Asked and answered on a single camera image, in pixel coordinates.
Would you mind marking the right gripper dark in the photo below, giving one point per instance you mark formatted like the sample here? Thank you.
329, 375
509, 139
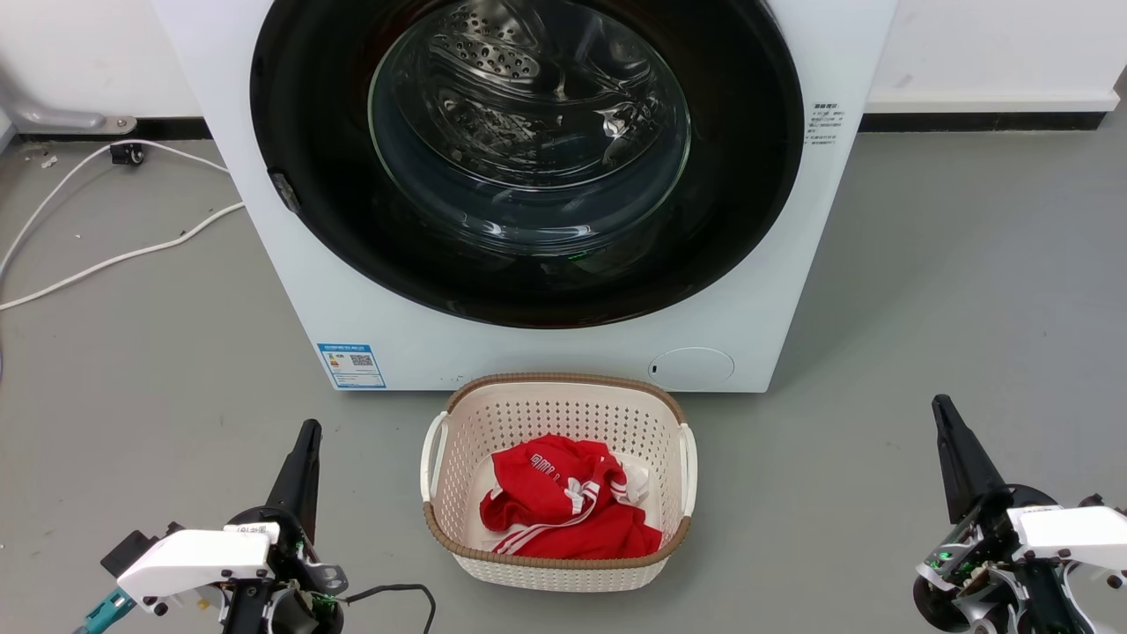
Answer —
977, 572

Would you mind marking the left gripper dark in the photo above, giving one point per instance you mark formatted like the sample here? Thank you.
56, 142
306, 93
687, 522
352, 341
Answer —
304, 572

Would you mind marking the white front-load washing machine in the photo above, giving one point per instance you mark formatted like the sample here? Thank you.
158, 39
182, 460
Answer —
546, 357

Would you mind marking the black round glass washer door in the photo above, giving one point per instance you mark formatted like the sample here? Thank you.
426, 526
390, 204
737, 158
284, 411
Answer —
335, 176

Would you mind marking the blue energy label sticker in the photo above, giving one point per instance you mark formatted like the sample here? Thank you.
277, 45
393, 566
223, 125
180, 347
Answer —
351, 364

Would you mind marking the red white-striped sports garment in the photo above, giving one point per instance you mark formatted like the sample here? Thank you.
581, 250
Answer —
563, 502

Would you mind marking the beige perforated laundry basket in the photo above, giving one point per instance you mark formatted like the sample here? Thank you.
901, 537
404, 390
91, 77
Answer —
563, 414

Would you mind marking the round white filter cover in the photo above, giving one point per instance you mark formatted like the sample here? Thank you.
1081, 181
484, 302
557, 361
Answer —
692, 367

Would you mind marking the white cloth garment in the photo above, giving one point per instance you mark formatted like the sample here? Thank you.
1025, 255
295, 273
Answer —
636, 482

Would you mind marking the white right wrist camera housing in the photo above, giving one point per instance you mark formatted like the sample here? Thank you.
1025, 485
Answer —
1070, 533

